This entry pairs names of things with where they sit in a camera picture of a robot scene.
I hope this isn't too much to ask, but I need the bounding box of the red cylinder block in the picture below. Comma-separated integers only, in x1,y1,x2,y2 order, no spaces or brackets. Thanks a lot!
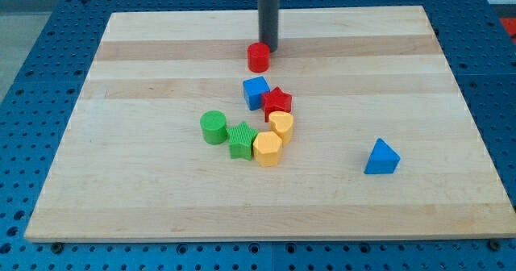
247,42,270,73

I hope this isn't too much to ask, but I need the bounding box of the blue triangle block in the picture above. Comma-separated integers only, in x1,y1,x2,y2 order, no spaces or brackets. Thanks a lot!
364,138,401,175

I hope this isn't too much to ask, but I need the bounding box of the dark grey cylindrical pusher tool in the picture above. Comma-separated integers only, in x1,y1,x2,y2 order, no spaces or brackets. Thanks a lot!
257,0,280,52

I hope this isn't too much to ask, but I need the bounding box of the light wooden board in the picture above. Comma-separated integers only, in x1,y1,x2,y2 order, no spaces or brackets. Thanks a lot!
25,6,515,243

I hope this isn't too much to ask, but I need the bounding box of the green cylinder block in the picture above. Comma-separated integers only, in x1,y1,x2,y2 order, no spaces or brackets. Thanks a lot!
200,110,227,145

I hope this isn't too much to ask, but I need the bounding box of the green star block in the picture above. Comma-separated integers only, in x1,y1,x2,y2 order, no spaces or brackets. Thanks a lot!
227,121,258,161

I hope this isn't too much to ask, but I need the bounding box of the red star block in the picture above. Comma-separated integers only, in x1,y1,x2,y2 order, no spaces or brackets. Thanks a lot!
261,86,292,123

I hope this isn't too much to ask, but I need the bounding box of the yellow hexagon block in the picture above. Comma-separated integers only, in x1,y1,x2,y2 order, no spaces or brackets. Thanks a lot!
253,131,282,167

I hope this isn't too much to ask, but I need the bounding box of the yellow heart block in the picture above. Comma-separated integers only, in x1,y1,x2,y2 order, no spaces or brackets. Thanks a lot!
268,111,294,145

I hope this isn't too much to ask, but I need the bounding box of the blue cube block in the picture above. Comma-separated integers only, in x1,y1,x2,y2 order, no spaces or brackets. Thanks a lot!
243,76,270,110

